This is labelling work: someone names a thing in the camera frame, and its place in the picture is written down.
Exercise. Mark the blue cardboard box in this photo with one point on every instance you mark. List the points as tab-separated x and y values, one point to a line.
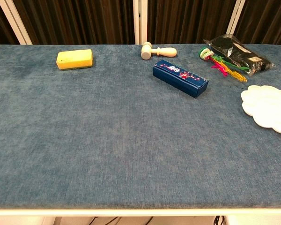
178	78

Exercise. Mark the small wooden mallet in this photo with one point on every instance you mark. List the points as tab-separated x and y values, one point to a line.
146	52

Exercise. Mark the yellow sponge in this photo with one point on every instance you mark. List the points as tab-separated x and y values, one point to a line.
75	59

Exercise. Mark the colourful feather shuttlecock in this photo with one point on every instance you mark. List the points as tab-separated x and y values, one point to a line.
219	62

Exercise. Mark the dark pleated curtain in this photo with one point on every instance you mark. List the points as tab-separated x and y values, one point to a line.
79	21

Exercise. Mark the black item in plastic bag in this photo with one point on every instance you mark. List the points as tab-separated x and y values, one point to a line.
238	55

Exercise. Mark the white flower-shaped palette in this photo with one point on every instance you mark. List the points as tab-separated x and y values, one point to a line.
269	109

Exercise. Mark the white frame post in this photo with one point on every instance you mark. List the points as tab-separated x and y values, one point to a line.
15	22
235	18
140	22

